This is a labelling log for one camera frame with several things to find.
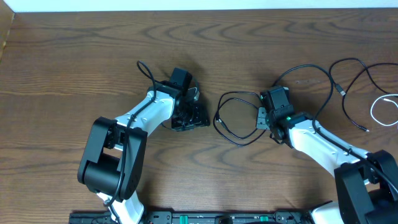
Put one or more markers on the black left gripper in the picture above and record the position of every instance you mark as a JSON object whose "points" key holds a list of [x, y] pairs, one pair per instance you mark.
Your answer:
{"points": [[201, 119]]}

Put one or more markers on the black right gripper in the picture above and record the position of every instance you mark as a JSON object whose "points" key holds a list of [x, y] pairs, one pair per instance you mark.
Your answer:
{"points": [[260, 122]]}

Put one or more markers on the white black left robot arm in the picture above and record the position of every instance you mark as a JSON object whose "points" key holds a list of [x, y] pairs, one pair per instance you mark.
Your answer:
{"points": [[112, 162]]}

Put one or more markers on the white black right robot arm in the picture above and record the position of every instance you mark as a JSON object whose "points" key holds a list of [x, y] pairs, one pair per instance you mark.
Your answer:
{"points": [[366, 182]]}

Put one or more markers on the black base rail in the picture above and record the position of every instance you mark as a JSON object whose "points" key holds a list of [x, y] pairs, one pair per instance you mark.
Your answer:
{"points": [[162, 217]]}

